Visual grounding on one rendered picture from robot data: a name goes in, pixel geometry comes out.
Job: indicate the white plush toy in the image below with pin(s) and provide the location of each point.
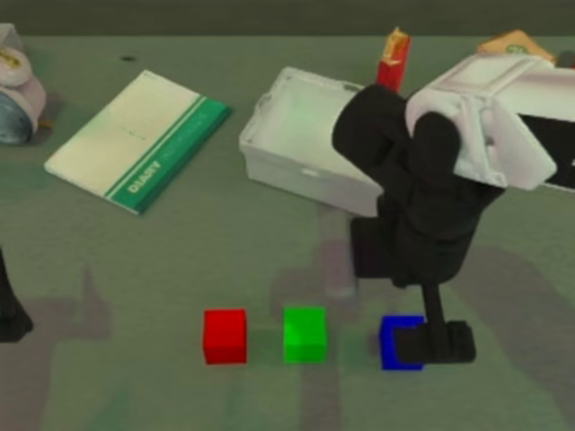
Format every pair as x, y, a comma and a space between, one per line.
20, 67

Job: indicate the grey blue round object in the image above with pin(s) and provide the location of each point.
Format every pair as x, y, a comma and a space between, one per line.
13, 119

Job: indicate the green cube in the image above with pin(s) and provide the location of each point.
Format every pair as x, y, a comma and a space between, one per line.
304, 334

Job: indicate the blue cube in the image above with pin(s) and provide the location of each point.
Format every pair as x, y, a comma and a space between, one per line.
387, 348

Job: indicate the red cube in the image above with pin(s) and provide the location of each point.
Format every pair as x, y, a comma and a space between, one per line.
224, 336

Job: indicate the white and green diary book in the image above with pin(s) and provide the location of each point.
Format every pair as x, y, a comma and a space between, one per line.
135, 139

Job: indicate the orange paper package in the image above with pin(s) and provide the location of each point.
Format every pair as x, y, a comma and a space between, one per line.
516, 47

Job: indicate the white open plastic box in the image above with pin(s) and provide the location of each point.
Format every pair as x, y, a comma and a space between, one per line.
292, 130

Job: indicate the red snack carton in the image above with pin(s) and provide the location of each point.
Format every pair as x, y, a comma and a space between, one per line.
393, 63

